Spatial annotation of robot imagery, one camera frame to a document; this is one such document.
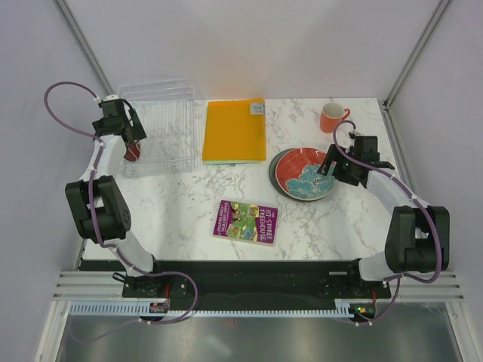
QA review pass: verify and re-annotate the red plate with blue flower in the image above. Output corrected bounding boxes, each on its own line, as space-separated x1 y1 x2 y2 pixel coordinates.
275 147 337 202

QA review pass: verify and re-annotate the dark blue floral plate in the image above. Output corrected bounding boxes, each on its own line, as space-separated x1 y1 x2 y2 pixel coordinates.
268 149 291 195

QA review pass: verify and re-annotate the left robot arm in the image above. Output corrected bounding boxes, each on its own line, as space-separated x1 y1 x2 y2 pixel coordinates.
65 95 166 296

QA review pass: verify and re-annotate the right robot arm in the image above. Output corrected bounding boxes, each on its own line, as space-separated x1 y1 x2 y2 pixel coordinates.
318 133 450 297

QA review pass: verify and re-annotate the orange mug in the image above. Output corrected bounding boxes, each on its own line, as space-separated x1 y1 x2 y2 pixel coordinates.
320 102 351 133

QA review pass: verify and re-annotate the orange folder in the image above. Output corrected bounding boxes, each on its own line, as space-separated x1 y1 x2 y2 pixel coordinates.
202 99 266 165

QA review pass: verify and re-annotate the purple Treehouse book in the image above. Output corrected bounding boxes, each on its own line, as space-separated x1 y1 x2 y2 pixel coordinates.
213 200 278 246

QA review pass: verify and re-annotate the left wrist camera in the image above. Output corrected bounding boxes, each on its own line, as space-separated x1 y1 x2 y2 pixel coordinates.
94 94 118 106

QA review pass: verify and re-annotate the white wire dish rack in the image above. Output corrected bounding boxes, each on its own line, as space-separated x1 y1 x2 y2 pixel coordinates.
118 78 201 178

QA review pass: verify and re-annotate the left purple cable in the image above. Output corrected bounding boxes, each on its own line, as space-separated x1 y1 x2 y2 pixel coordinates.
44 81 133 276

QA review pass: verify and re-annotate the white cable duct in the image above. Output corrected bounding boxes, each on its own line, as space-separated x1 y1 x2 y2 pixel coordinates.
69 301 375 318

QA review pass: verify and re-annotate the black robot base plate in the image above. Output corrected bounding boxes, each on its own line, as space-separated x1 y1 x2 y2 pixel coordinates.
80 260 391 310

